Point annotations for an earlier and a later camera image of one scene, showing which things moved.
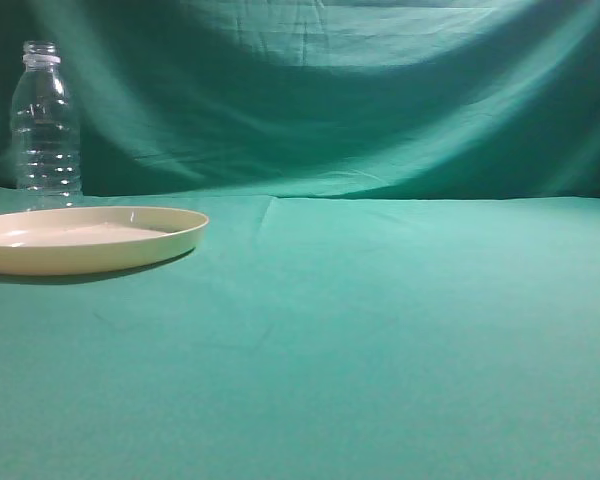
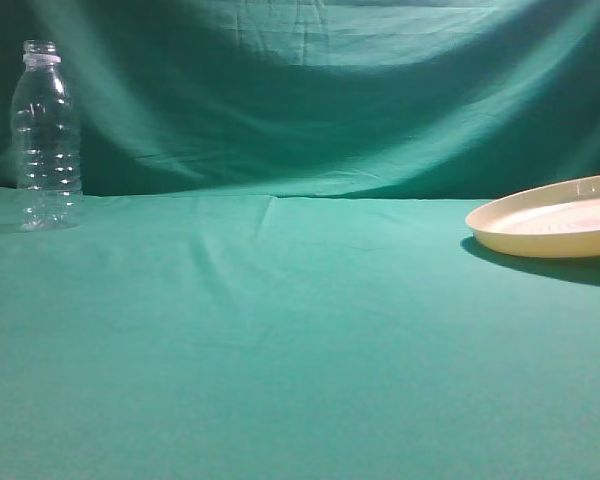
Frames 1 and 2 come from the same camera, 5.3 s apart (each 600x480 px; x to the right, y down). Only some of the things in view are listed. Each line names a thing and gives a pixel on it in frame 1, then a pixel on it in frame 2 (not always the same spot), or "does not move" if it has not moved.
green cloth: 411,269 does not move
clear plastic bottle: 45,133 does not move
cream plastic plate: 86,240 to 563,219
